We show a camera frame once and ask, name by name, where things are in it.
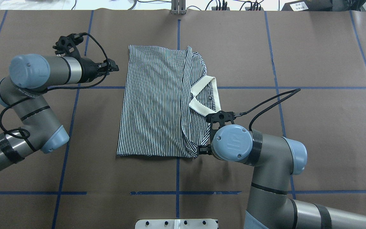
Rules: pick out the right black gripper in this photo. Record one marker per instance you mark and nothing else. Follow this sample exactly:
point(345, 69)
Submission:
point(204, 149)

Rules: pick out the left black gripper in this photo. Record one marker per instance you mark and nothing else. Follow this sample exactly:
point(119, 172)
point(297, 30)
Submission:
point(90, 69)

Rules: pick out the striped polo shirt white collar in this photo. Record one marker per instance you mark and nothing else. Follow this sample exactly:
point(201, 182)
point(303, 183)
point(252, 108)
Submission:
point(168, 95)

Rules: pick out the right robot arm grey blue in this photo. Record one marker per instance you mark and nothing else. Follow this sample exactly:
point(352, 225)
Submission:
point(274, 160)

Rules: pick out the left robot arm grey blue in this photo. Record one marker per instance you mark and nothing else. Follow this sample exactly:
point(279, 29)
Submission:
point(27, 122)

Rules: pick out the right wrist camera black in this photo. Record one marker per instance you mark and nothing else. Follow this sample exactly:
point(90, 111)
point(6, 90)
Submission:
point(219, 119)

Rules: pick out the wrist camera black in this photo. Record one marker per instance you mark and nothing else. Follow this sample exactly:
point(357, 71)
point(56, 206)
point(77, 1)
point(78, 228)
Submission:
point(219, 119)
point(67, 45)

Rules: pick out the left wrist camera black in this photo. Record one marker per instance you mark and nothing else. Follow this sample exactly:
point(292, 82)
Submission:
point(67, 45)

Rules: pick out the aluminium frame post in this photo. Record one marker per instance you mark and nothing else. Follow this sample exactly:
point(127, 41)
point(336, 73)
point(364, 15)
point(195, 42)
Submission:
point(178, 7)

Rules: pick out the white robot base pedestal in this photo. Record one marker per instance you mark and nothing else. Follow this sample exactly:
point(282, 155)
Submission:
point(177, 224)

